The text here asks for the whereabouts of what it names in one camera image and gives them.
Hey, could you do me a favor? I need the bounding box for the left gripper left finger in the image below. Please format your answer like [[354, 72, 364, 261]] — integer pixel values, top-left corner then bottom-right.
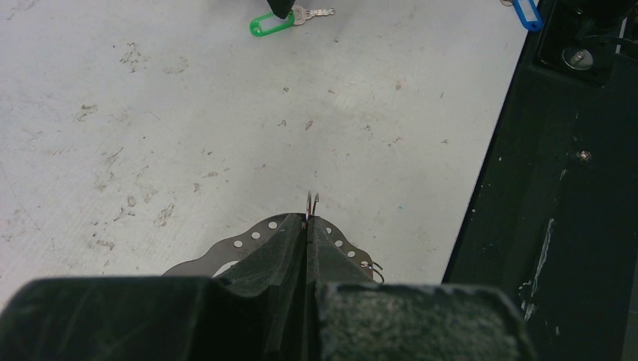
[[1, 214, 307, 360]]

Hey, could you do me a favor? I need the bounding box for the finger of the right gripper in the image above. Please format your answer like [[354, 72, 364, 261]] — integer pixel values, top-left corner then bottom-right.
[[267, 0, 295, 20]]

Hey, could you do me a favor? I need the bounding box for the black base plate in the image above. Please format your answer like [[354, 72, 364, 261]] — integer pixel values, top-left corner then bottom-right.
[[443, 1, 637, 360]]

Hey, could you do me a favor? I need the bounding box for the green tagged key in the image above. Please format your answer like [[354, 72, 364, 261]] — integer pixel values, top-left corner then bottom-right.
[[249, 5, 335, 37]]

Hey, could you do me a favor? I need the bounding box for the large metal key ring plate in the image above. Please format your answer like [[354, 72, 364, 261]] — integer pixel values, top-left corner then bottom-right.
[[164, 213, 385, 284]]

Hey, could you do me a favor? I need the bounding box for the blue tagged key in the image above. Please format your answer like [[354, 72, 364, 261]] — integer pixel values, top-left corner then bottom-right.
[[500, 0, 544, 32]]

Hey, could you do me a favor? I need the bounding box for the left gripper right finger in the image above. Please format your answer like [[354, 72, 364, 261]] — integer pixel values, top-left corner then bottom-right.
[[308, 217, 536, 360]]

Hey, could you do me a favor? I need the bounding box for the small metal split ring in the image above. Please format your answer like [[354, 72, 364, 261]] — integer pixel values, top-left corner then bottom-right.
[[305, 191, 321, 221]]

